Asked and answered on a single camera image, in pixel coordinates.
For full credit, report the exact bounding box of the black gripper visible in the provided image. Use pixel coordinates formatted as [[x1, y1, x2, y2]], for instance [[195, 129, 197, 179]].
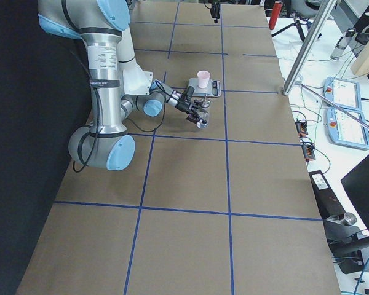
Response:
[[209, 0, 220, 23], [175, 95, 207, 124]]

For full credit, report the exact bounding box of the pink plastic cup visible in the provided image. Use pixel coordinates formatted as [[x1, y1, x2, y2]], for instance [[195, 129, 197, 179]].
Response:
[[197, 70, 210, 89]]

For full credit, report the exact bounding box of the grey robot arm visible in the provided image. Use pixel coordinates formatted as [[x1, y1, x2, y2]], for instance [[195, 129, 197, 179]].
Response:
[[38, 1, 208, 170]]

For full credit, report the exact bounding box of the silver digital kitchen scale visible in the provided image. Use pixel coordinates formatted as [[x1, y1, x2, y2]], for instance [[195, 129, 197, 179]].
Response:
[[187, 77, 223, 98]]

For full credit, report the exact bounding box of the red cylinder tube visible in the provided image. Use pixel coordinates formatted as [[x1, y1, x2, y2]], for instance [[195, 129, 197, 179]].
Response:
[[268, 1, 283, 31]]

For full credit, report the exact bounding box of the far orange connector block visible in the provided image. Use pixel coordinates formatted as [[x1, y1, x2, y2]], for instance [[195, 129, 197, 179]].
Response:
[[295, 120, 308, 138]]

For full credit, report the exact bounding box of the orange connector block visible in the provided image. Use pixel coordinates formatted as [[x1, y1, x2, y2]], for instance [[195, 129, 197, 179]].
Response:
[[301, 142, 315, 162], [295, 120, 308, 138]]

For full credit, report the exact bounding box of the near orange connector block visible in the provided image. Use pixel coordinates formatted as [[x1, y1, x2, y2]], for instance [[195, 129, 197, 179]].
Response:
[[301, 142, 315, 162]]

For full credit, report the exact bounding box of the near blue teach pendant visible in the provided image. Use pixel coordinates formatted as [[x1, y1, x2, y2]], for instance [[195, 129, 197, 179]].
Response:
[[326, 107, 369, 150]]

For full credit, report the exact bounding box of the blue teach pendant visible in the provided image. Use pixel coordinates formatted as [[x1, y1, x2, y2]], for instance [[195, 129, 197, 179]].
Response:
[[326, 107, 369, 150], [323, 77, 362, 110]]

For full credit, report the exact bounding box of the far blue teach pendant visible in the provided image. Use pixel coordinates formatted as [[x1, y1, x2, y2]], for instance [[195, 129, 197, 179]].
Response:
[[323, 77, 362, 110]]

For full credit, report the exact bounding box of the black power strip box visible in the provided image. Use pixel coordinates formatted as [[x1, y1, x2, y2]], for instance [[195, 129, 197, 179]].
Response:
[[309, 170, 346, 219]]

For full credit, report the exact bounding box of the black monitor screen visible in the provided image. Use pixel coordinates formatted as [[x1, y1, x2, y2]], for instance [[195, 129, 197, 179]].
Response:
[[341, 155, 369, 229]]

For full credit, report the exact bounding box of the green tipped metal rod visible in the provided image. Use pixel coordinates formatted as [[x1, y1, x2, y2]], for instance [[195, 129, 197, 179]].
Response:
[[299, 82, 369, 130]]

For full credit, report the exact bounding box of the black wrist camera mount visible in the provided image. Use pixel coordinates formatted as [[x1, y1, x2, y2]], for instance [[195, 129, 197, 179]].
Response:
[[183, 86, 195, 100]]

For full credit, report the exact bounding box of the black camera tripod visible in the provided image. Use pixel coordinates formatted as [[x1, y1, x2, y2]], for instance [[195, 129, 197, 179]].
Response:
[[271, 14, 306, 42]]

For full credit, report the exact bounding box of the aluminium frame post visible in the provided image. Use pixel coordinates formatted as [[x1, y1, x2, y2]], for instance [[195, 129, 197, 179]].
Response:
[[282, 0, 339, 95]]

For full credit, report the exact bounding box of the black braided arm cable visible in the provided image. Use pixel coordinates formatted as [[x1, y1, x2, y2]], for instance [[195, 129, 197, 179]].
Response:
[[72, 72, 185, 173]]

